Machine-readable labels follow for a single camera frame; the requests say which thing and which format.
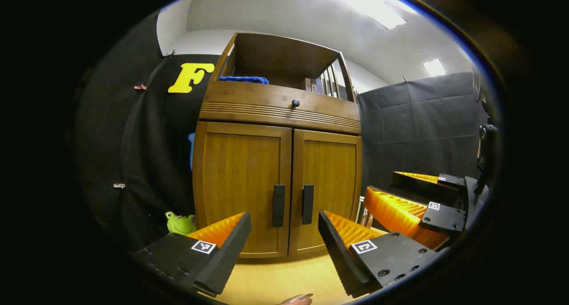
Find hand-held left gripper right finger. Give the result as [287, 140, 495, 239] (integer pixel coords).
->
[317, 210, 441, 298]

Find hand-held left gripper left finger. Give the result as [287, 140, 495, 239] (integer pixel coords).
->
[133, 212, 252, 298]

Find wooden double-door shoe cabinet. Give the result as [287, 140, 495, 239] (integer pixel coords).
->
[192, 32, 363, 259]

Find wooden cabinet drawer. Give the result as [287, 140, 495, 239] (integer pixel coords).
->
[199, 80, 362, 134]

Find small cardboard boxes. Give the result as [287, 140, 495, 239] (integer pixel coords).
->
[357, 196, 375, 229]

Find green frog toy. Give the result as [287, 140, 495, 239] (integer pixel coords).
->
[165, 212, 199, 236]

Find small ceiling light panel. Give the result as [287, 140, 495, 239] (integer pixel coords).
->
[422, 59, 446, 77]

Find row of books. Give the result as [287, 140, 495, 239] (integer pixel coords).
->
[305, 76, 339, 97]

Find blue cloth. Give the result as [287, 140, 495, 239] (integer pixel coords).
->
[218, 76, 269, 85]

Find large ceiling light panel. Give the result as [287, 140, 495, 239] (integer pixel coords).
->
[316, 0, 407, 30]

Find black door handle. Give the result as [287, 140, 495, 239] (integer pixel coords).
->
[272, 185, 285, 228]
[301, 185, 314, 225]

